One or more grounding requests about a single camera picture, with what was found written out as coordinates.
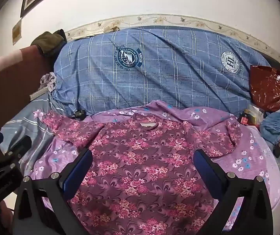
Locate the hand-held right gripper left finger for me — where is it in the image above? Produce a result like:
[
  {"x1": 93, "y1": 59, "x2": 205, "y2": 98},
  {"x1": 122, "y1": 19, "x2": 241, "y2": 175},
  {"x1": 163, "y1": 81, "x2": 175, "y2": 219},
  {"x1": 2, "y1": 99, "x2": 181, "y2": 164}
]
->
[{"x1": 12, "y1": 149, "x2": 93, "y2": 235}]

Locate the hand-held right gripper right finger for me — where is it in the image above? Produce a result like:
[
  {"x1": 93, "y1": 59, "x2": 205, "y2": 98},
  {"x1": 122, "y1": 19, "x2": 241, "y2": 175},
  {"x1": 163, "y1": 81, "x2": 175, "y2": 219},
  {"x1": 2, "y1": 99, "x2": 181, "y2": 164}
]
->
[{"x1": 193, "y1": 149, "x2": 274, "y2": 235}]

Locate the maroon floral shirt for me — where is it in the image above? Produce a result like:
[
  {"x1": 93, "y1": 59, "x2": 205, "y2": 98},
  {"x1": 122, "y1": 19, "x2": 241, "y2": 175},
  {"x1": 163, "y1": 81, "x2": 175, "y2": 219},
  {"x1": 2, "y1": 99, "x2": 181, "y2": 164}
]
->
[{"x1": 43, "y1": 111, "x2": 243, "y2": 235}]

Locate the grey striped cloth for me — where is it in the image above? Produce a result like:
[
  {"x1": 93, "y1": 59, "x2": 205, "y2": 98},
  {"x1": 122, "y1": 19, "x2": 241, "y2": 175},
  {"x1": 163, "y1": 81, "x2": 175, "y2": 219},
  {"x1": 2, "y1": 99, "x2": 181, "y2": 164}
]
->
[{"x1": 0, "y1": 97, "x2": 66, "y2": 174}]

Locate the purple floral blanket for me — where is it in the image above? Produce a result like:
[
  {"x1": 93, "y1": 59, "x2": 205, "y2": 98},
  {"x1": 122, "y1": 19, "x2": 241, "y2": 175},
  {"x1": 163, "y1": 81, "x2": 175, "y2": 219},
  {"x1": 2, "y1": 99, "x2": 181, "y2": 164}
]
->
[{"x1": 30, "y1": 100, "x2": 280, "y2": 233}]

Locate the pale comb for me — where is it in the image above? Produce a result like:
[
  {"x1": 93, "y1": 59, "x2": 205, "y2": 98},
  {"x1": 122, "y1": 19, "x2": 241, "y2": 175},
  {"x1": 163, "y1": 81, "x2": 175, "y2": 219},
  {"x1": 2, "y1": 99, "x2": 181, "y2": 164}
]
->
[{"x1": 29, "y1": 89, "x2": 49, "y2": 101}]

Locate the reddish brown headboard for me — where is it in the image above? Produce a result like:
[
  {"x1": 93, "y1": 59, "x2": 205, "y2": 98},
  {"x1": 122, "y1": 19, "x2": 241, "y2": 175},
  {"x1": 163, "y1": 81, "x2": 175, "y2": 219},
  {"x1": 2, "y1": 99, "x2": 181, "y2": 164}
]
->
[{"x1": 0, "y1": 46, "x2": 55, "y2": 140}]

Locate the small black object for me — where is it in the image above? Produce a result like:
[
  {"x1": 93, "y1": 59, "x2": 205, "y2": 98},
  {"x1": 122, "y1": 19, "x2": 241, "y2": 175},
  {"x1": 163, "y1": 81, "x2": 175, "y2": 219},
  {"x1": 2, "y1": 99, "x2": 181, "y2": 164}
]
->
[{"x1": 72, "y1": 110, "x2": 86, "y2": 121}]

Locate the small dark bottle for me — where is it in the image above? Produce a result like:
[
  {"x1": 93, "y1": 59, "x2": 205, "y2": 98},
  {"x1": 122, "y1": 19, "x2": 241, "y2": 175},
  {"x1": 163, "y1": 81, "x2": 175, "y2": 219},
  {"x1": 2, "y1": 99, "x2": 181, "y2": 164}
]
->
[{"x1": 238, "y1": 110, "x2": 250, "y2": 126}]

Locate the small grey crumpled cloth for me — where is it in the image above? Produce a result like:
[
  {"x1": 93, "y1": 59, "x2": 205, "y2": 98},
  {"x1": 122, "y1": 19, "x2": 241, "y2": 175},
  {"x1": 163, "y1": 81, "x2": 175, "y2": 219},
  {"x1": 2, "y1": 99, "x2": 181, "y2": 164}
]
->
[{"x1": 39, "y1": 72, "x2": 58, "y2": 91}]

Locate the blue denim garment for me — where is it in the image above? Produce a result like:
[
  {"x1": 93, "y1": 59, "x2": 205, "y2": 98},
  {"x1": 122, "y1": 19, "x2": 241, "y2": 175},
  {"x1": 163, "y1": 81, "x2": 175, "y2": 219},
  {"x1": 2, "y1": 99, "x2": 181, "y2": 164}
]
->
[{"x1": 259, "y1": 95, "x2": 280, "y2": 145}]

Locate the red plastic bag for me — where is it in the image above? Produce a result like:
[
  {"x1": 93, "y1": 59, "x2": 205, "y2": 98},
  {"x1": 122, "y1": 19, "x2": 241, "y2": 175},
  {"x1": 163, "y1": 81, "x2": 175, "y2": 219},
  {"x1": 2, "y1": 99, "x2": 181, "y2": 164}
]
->
[{"x1": 249, "y1": 65, "x2": 280, "y2": 112}]

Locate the blue plaid quilt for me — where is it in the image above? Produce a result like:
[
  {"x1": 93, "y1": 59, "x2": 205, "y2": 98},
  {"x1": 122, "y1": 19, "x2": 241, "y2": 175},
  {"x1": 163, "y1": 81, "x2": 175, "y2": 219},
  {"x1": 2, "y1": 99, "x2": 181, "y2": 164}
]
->
[{"x1": 50, "y1": 26, "x2": 271, "y2": 117}]

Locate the olive green cloth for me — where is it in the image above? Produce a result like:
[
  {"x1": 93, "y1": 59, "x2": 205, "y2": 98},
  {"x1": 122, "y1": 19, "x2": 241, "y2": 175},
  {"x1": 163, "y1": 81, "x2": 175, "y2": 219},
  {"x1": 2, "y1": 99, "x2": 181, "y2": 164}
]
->
[{"x1": 31, "y1": 29, "x2": 67, "y2": 55}]

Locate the small yellowed wall plaque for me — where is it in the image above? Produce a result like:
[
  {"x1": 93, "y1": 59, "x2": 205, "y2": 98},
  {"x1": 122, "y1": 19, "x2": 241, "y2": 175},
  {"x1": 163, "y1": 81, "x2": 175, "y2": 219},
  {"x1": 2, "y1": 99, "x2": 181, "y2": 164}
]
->
[{"x1": 12, "y1": 19, "x2": 22, "y2": 46}]

